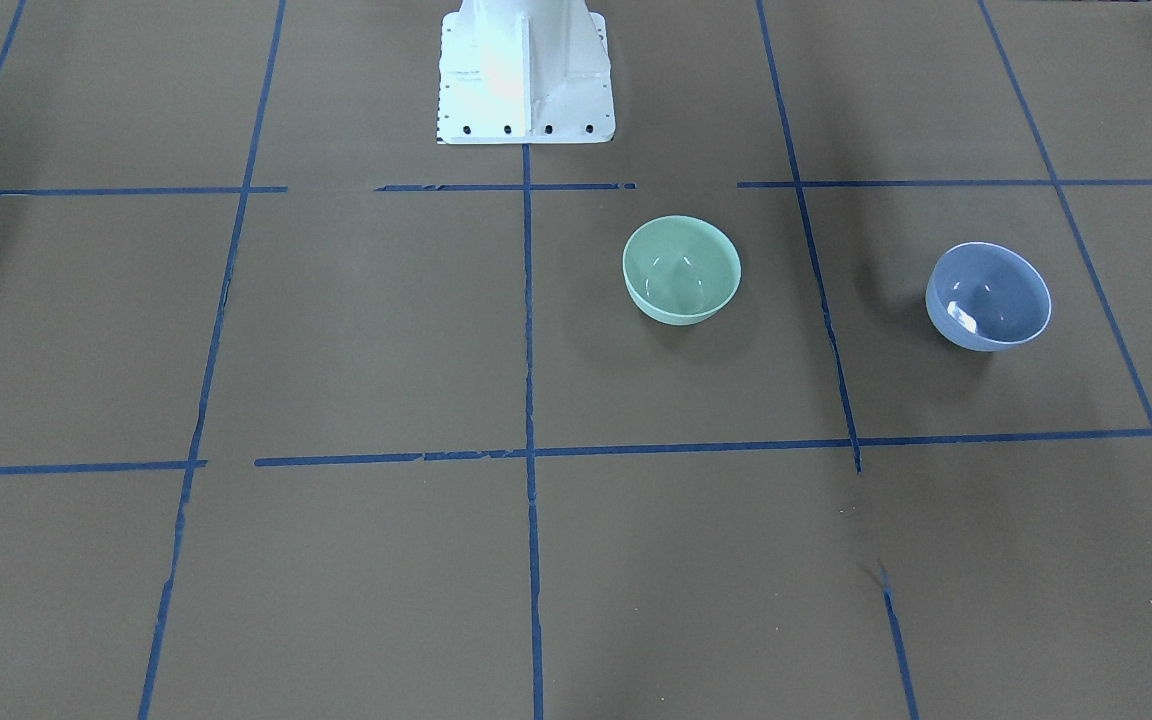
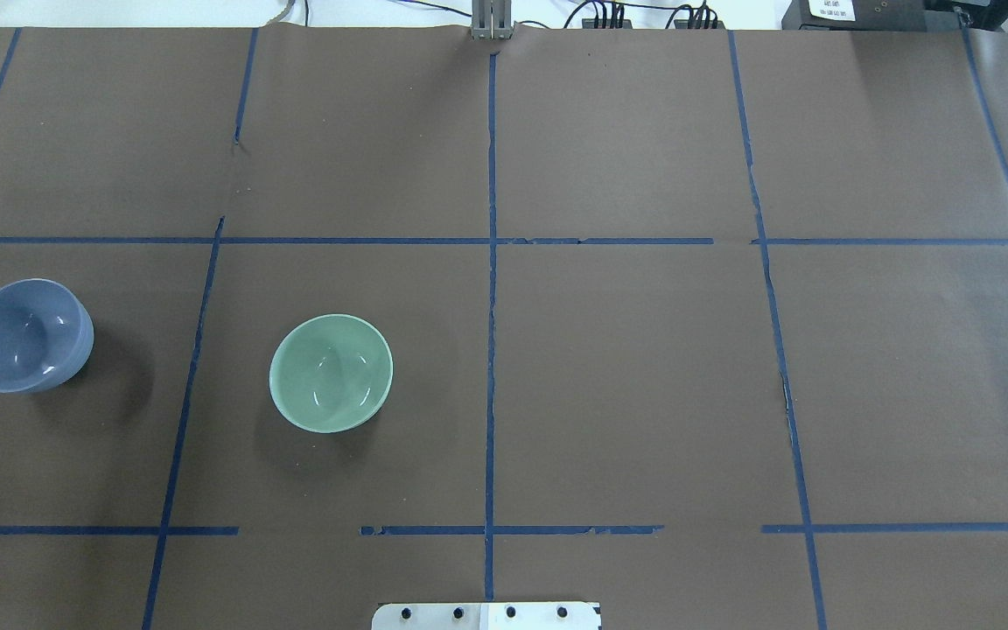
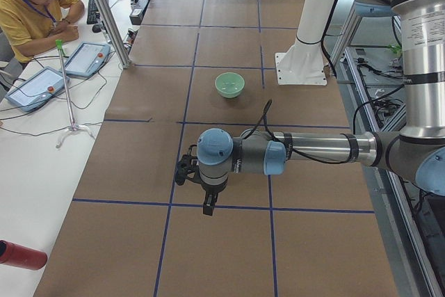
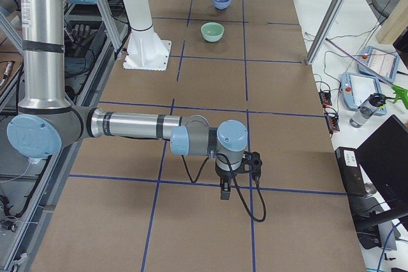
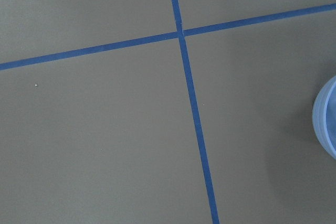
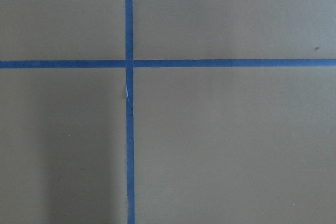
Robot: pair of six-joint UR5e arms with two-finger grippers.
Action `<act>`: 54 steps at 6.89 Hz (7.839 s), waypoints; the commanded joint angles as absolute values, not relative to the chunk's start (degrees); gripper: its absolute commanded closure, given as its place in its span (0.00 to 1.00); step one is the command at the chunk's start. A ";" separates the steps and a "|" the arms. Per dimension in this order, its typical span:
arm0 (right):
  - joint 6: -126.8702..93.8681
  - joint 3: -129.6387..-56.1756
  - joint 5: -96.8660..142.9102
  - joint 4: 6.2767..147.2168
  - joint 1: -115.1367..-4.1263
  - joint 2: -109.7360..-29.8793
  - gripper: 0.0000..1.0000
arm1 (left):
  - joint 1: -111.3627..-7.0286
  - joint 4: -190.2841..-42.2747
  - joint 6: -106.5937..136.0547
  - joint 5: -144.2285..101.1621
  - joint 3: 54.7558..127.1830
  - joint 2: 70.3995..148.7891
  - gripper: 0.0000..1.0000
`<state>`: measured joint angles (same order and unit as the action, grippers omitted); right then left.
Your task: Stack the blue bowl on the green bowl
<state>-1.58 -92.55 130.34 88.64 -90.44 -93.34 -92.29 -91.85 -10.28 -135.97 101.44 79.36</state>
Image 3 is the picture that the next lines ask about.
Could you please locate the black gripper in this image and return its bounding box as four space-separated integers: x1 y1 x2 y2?
202 185 223 216

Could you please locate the aluminium frame post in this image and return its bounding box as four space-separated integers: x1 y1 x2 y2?
95 0 131 69

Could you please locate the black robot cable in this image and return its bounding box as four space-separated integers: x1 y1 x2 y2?
239 99 355 165

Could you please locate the man in yellow shirt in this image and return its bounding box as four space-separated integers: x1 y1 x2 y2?
1 0 85 65

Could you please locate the red cylinder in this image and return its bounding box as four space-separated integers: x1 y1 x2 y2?
1 240 48 271

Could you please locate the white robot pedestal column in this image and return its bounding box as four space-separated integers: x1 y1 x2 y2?
275 0 335 86

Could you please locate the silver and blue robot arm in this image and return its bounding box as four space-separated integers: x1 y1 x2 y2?
195 0 444 215

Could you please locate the near blue teach pendant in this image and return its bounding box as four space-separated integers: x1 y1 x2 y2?
6 67 65 112

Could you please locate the far blue teach pendant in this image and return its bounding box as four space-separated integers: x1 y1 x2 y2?
64 42 111 78

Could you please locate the silver stand with green top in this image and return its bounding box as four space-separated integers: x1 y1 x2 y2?
56 39 95 149

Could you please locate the black keyboard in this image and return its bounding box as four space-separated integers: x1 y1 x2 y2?
86 0 100 24

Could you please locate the black computer mouse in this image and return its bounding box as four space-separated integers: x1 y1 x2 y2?
92 24 102 33

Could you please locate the blue teach pendant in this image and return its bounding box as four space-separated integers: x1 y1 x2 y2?
64 42 111 78
6 67 65 112

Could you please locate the green ceramic bowl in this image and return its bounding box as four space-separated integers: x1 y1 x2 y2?
214 72 245 99

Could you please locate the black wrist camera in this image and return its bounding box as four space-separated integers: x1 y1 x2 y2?
175 144 201 186

